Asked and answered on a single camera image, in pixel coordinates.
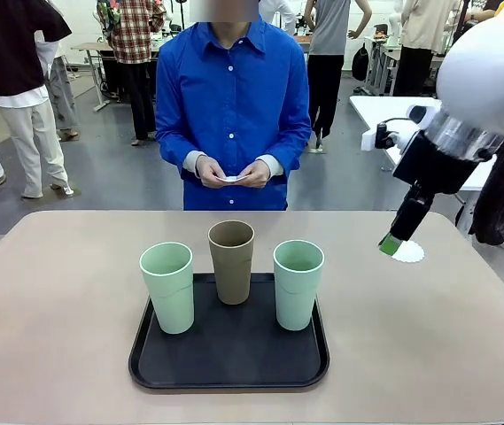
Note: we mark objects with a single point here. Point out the person's left forearm blue sleeve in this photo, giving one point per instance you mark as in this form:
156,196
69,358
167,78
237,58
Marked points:
289,152

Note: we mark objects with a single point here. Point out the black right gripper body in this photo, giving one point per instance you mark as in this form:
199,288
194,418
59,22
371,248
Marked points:
442,166

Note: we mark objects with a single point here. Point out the grey desk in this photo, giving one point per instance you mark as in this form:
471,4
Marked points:
382,48

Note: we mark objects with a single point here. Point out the person in white top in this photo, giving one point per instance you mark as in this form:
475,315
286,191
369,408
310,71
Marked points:
278,13

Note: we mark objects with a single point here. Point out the person in grey vest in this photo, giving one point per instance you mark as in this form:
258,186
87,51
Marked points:
329,26

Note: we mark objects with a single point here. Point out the person in yellow top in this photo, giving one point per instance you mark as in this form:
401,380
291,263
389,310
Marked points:
501,5

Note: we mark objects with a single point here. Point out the pale yellow-green plastic cup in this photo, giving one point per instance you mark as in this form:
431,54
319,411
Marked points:
169,301

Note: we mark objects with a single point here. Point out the white table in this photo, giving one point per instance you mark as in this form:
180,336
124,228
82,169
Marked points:
366,110

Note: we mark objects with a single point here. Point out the person in grey trousers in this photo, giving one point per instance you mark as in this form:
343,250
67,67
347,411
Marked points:
63,88

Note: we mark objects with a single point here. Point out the white scalloped paper coaster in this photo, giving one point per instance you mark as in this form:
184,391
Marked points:
412,255
231,179

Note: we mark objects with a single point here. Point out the person's left hand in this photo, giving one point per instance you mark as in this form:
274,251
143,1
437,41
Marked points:
258,175

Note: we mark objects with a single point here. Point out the person's right hand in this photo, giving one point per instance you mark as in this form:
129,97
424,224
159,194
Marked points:
211,172

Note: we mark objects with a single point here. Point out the pale blue-green plastic cup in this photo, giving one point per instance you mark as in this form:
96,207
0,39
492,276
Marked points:
298,301

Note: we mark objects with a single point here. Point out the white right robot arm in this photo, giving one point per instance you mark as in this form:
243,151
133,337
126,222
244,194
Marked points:
486,66

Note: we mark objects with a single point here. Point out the person in dark clothes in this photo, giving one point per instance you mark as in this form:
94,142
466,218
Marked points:
499,199

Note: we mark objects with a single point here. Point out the black hanging bag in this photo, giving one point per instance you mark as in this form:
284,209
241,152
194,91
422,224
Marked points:
360,64

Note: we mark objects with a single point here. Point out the black tripod pole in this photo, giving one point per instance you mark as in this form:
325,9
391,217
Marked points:
463,17

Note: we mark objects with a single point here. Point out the wooden top desk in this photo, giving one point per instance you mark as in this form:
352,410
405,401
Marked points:
94,46

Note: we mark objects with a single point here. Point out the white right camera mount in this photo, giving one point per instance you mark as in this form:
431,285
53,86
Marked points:
369,141

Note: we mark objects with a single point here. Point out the person in plaid shirt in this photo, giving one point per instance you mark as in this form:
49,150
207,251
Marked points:
134,31

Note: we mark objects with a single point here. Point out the person in blue shirt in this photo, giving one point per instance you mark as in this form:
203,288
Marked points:
234,110

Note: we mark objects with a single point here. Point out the brown plastic cup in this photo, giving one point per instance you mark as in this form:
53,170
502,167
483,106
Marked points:
232,274

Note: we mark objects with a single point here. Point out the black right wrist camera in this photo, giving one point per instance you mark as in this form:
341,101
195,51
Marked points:
386,137

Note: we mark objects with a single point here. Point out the person's right forearm blue sleeve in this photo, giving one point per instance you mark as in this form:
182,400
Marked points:
176,150

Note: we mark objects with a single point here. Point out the person black top white trousers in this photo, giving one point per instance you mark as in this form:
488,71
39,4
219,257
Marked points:
8,44

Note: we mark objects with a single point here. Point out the black plastic tray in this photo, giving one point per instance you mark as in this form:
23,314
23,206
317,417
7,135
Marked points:
234,354

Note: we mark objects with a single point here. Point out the person in beige top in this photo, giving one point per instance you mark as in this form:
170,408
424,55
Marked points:
424,22

